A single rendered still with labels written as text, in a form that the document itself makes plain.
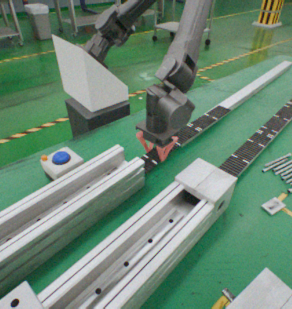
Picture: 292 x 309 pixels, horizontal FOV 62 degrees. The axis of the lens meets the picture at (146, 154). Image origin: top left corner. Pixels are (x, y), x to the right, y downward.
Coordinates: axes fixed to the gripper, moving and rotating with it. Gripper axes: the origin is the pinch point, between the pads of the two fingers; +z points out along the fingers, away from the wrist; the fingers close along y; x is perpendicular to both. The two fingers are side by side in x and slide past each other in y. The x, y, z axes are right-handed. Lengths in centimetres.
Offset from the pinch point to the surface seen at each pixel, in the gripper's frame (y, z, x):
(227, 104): 0.0, -0.5, 40.2
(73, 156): -11.9, -3.7, -18.9
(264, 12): -205, 55, 597
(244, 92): 0, 0, 54
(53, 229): 4.7, -4.8, -33.8
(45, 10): -446, 31, 195
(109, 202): 4.5, -0.8, -20.7
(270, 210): 31.6, 1.7, 4.6
